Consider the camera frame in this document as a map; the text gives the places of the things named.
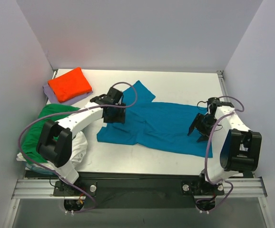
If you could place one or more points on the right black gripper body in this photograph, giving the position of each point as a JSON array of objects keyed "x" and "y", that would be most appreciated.
[{"x": 203, "y": 123}]

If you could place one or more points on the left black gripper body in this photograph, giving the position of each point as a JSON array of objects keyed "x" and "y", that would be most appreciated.
[{"x": 115, "y": 117}]

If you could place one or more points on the teal blue t shirt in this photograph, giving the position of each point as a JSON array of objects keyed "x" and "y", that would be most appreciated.
[{"x": 156, "y": 125}]

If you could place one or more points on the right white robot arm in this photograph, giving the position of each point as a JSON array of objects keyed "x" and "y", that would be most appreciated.
[{"x": 232, "y": 147}]

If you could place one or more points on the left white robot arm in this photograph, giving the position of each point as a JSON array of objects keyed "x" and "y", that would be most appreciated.
[{"x": 55, "y": 141}]

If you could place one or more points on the white t shirt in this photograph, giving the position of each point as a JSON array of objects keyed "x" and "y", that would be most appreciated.
[{"x": 79, "y": 150}]

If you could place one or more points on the folded orange t shirt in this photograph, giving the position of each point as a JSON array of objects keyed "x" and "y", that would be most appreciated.
[{"x": 70, "y": 85}]

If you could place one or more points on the folded lavender t shirt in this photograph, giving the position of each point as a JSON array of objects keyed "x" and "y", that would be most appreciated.
[{"x": 53, "y": 99}]

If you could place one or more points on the green t shirt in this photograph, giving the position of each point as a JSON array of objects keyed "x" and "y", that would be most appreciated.
[{"x": 31, "y": 139}]

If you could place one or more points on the light blue t shirt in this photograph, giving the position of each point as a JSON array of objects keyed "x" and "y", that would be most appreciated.
[{"x": 36, "y": 169}]

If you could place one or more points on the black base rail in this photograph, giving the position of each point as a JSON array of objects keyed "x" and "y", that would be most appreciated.
[{"x": 131, "y": 191}]

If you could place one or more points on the aluminium front frame rail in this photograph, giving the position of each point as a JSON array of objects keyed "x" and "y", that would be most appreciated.
[{"x": 43, "y": 189}]

